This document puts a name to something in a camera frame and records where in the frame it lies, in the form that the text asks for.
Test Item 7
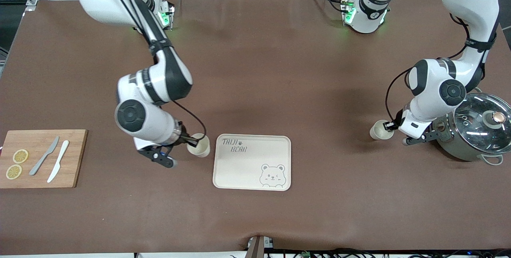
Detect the white IKEA cup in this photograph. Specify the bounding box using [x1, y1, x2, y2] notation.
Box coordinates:
[370, 120, 394, 140]
[187, 133, 210, 158]

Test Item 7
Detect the cream bear print tray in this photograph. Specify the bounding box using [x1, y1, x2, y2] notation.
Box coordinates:
[212, 134, 292, 191]

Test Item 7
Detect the glass pot lid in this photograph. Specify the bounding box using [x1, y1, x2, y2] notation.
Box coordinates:
[452, 92, 511, 155]

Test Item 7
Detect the brown table cover mat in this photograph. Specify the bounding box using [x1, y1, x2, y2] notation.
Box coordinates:
[0, 0, 511, 256]

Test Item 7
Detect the bamboo cutting board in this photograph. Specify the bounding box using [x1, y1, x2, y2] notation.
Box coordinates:
[0, 129, 88, 189]

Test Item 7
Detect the white plastic knife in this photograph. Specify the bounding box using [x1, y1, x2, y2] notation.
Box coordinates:
[47, 140, 69, 183]

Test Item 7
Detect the grey plastic knife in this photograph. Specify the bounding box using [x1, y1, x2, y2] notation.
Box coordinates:
[29, 136, 59, 176]

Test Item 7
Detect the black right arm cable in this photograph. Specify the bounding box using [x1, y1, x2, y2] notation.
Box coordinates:
[102, 0, 208, 145]

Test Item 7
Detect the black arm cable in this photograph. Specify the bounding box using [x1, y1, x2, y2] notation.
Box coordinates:
[384, 0, 485, 125]
[102, 0, 208, 145]

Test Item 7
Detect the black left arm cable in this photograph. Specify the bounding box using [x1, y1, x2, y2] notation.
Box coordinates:
[384, 0, 485, 125]

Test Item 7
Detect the metal table edge bracket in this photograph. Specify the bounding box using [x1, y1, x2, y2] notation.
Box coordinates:
[246, 235, 275, 258]

